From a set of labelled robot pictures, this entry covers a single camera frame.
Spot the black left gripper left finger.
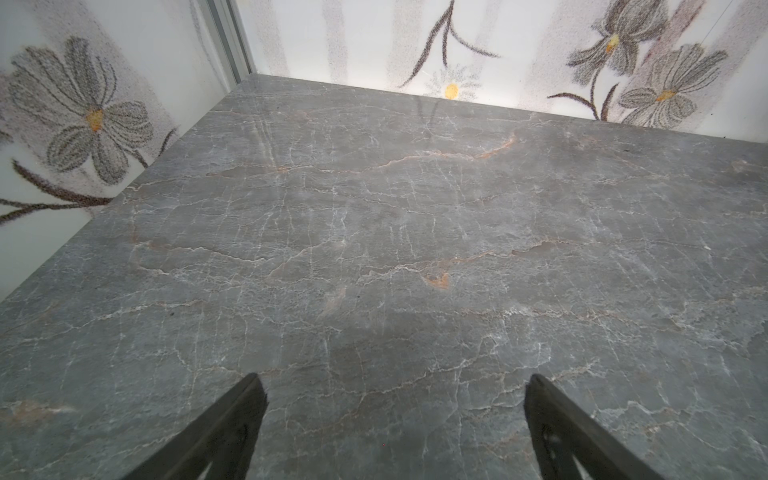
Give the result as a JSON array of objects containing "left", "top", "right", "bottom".
[{"left": 125, "top": 373, "right": 268, "bottom": 479}]

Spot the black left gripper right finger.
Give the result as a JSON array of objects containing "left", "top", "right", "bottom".
[{"left": 524, "top": 374, "right": 661, "bottom": 479}]

